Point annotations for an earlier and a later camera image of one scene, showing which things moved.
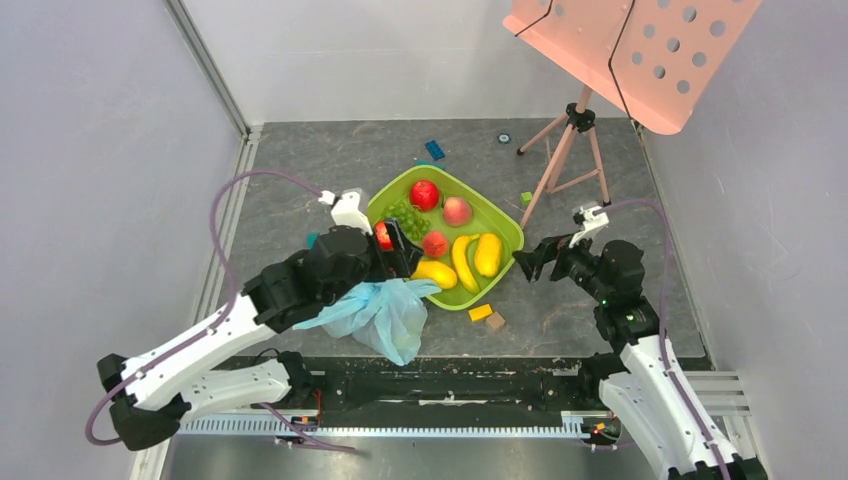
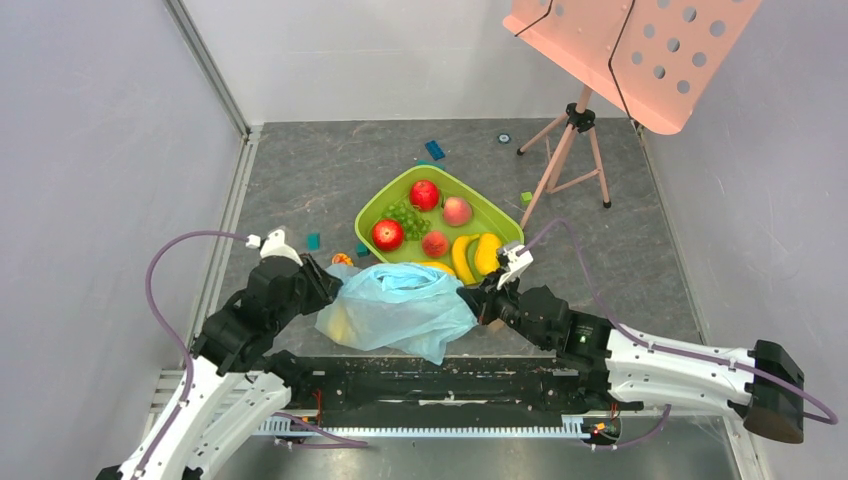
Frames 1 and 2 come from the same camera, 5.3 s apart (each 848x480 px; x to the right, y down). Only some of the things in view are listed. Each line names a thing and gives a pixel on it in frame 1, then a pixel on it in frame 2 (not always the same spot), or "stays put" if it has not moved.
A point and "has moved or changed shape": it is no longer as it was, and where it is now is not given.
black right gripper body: (552, 254) -> (488, 301)
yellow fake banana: (462, 263) stays put
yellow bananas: (488, 254) stays put
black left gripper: (398, 263) -> (324, 285)
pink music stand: (650, 59) stays put
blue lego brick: (435, 150) stays put
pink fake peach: (457, 211) stays put
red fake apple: (386, 242) stays put
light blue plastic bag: (389, 315) has moved or changed shape
